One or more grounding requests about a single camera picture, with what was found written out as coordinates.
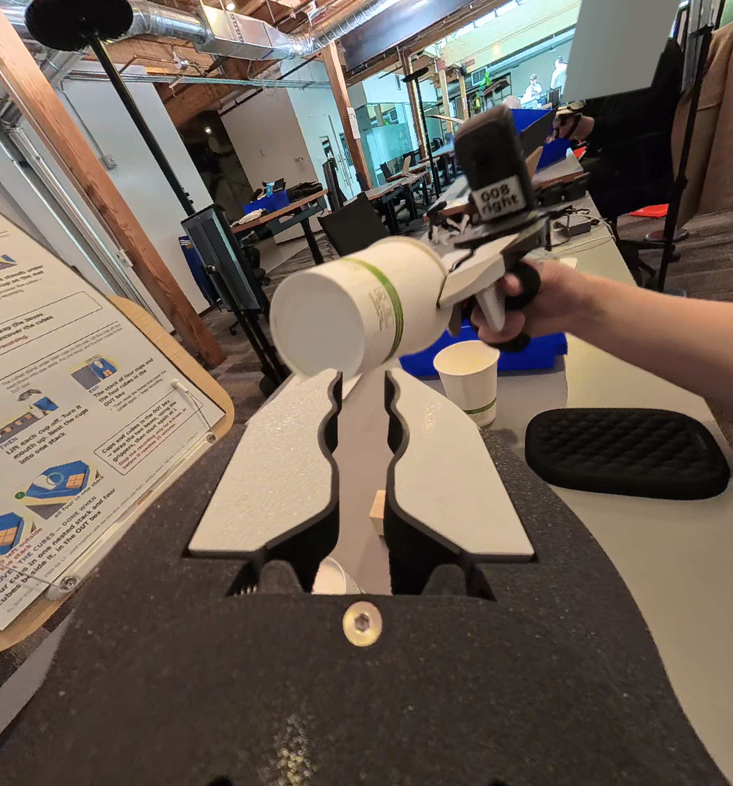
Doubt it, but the black padded wrist rest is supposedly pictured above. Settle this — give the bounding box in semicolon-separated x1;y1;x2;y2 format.
524;407;731;501

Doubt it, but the blue plastic bin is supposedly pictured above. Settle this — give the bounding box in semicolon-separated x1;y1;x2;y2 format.
398;319;569;377

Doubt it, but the silver air duct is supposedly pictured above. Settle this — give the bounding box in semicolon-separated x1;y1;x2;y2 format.
0;0;441;62

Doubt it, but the wooden document stand white base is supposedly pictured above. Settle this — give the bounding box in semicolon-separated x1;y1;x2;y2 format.
0;294;236;663

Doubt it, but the wooden office desk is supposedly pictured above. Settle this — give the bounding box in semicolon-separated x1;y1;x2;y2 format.
231;189;330;265

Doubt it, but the black floor lamp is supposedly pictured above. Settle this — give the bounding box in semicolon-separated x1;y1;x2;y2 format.
24;0;197;216

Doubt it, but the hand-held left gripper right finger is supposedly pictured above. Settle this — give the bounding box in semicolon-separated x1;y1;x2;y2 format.
382;367;537;594

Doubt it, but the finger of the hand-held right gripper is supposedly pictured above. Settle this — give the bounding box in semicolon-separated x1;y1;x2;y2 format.
436;252;507;309
428;212;475;248

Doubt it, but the person's right forearm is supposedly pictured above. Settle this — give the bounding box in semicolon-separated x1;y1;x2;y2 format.
588;270;733;418

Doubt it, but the black coat stand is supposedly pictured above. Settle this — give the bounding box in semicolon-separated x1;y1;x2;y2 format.
655;25;714;292

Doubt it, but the black desk chair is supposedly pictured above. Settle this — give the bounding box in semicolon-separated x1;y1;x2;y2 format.
317;192;392;259

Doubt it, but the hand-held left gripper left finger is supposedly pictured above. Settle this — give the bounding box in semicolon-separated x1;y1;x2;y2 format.
187;368;344;593

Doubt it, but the person's right hand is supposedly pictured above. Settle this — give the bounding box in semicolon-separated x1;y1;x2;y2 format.
470;261;595;348

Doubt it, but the white paper cup green band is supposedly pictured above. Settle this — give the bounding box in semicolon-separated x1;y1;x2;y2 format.
269;236;450;378
433;339;501;427
312;556;367;595

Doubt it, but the black framed panel on stand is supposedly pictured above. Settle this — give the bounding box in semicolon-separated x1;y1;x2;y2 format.
180;204;290;397

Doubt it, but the wooden support post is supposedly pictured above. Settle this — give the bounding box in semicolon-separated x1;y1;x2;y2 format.
319;40;373;191
0;0;227;369

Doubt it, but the tan hanging coat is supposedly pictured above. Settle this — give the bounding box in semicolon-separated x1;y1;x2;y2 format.
670;15;733;231

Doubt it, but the printed instruction sheet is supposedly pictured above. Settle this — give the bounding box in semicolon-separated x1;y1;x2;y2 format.
0;193;217;630

